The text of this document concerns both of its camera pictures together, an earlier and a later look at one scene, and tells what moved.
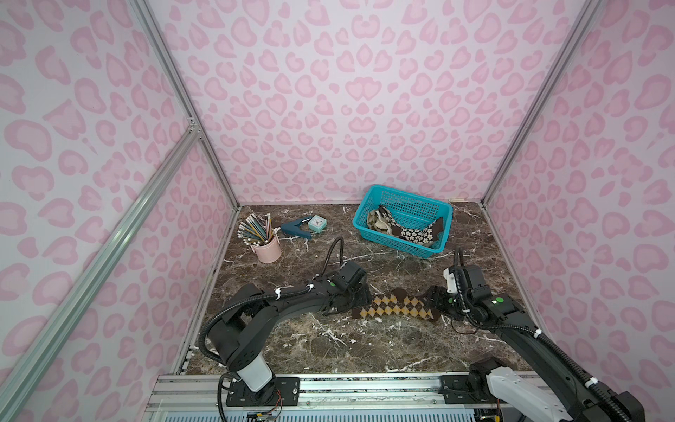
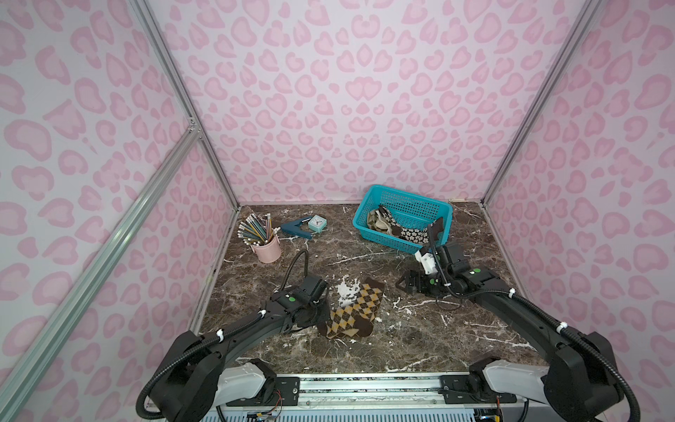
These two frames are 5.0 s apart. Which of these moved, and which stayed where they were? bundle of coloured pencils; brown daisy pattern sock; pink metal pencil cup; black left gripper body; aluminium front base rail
Moved: black left gripper body
Stayed: brown daisy pattern sock; bundle of coloured pencils; pink metal pencil cup; aluminium front base rail
